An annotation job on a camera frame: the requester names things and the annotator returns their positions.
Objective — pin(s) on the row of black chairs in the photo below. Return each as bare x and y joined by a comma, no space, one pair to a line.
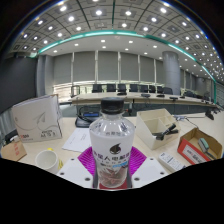
121,88

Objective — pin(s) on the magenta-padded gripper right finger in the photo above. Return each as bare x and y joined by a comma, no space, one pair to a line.
148,171

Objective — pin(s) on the black box-shaped device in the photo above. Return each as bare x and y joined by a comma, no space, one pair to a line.
10,136

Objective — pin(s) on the clear black-capped drink bottle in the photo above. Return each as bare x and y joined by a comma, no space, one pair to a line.
111,143

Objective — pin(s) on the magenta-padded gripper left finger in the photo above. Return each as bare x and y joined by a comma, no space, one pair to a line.
75,171

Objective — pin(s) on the beige open organizer box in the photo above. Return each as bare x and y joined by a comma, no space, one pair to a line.
146,133

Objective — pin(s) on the small black table device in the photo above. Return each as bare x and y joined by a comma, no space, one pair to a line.
209,115

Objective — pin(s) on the white printed cardboard box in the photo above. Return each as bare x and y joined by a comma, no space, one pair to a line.
35,120

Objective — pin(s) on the group of ceiling lights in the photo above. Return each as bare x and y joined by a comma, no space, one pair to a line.
98,12

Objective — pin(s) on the white printed paper sheet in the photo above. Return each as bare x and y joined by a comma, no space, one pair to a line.
78,140

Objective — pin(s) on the red-sided open cardboard box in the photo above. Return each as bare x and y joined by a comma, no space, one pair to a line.
186,153

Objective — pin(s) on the brown paper envelope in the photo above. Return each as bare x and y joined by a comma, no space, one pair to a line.
13,151

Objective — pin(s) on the long curved conference desk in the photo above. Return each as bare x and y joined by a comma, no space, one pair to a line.
100,98

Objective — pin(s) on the white ceramic mug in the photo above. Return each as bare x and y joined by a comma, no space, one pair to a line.
46,161

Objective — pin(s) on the green whiteboard eraser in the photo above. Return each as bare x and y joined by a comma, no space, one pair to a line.
203,145

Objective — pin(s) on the white remote control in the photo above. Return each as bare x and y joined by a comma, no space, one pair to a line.
171,162

